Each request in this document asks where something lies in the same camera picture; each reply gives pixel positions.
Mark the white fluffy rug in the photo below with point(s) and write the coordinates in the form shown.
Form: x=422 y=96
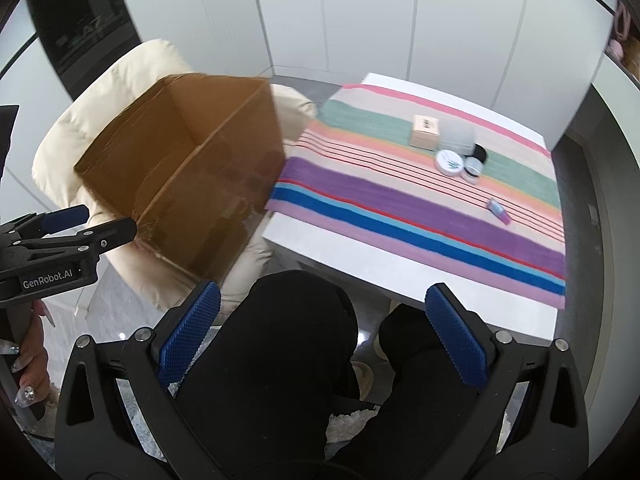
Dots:
x=350 y=420

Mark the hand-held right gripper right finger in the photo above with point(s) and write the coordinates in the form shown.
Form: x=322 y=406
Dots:
x=457 y=340

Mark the cream padded chair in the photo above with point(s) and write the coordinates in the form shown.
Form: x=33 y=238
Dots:
x=75 y=130

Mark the translucent plastic box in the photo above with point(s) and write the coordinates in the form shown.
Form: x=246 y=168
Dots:
x=457 y=137

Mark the small purple bottle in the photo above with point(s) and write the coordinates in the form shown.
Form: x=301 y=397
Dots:
x=499 y=211

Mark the brown cardboard box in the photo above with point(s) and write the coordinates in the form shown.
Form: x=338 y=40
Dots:
x=165 y=160

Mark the black round lid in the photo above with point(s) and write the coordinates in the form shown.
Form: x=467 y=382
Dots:
x=480 y=152

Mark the dark glass panel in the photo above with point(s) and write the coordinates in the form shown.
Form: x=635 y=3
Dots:
x=75 y=15

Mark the striped colourful cloth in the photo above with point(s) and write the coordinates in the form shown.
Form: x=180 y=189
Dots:
x=400 y=200

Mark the small beige box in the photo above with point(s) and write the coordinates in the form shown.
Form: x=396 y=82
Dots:
x=425 y=135

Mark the pink plush toy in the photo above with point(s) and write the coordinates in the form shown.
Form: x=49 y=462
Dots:
x=620 y=25

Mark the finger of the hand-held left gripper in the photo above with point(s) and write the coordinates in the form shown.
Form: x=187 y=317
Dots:
x=110 y=237
x=65 y=217

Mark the wall socket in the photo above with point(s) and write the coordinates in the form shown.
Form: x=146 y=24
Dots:
x=594 y=212

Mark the white table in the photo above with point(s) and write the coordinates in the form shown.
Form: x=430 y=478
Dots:
x=350 y=265

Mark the person's left hand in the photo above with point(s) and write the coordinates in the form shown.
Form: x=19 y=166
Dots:
x=32 y=360

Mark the small clear jar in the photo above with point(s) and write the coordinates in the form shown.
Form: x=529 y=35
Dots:
x=472 y=169

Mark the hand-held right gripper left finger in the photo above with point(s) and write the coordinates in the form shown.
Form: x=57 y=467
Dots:
x=192 y=332

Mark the white round jar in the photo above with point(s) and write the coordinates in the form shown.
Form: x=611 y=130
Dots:
x=448 y=162

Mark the person's right leg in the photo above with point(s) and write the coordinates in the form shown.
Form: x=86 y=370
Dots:
x=415 y=360

